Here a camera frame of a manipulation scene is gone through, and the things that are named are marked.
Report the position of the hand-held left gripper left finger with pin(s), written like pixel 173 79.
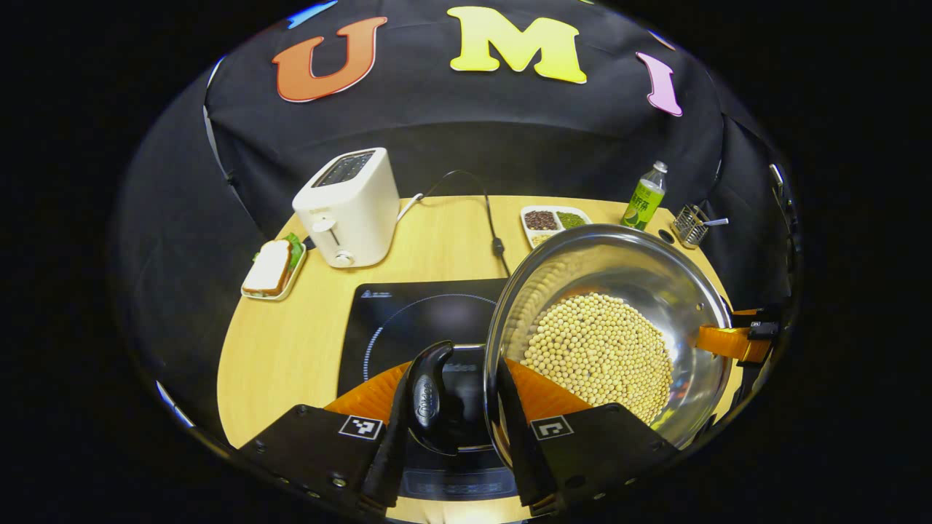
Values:
pixel 386 466

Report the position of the green drink bottle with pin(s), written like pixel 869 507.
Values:
pixel 644 200

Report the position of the small white plate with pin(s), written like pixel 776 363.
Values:
pixel 287 291

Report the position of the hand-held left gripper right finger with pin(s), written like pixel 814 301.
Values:
pixel 520 451

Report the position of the toast sandwich with lettuce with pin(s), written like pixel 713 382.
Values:
pixel 269 266

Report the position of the white toaster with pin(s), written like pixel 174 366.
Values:
pixel 349 211

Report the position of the pile of yellow soybeans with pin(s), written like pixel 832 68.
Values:
pixel 597 349

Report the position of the black induction cooktop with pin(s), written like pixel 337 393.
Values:
pixel 386 320

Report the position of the white divided dish of beans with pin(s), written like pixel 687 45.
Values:
pixel 553 218

